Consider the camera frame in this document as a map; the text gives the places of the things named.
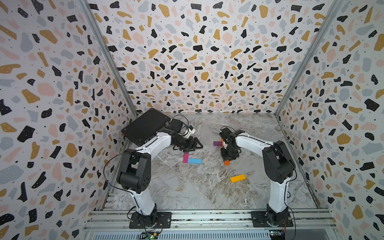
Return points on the black flat case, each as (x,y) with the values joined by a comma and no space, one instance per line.
(145,126)

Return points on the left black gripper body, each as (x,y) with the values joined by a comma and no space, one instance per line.
(185,144)

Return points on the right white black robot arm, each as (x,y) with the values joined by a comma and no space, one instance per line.
(279,167)

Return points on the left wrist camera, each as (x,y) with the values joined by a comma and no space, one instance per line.
(189,131)

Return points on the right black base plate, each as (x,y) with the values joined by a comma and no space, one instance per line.
(266,219)

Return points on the light blue long block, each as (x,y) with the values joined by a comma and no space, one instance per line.
(194,161)

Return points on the magenta block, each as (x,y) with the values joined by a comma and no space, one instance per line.
(186,157)

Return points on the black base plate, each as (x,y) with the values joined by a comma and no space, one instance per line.
(161,220)
(266,219)

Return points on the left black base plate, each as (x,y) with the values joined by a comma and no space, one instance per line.
(161,220)

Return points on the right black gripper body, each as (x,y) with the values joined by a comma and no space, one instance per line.
(227,154)

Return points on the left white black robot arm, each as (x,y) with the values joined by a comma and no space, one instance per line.
(135,170)

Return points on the amber long block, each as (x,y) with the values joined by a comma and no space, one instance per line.
(238,178)

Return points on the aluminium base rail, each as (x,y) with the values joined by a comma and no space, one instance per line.
(302,224)

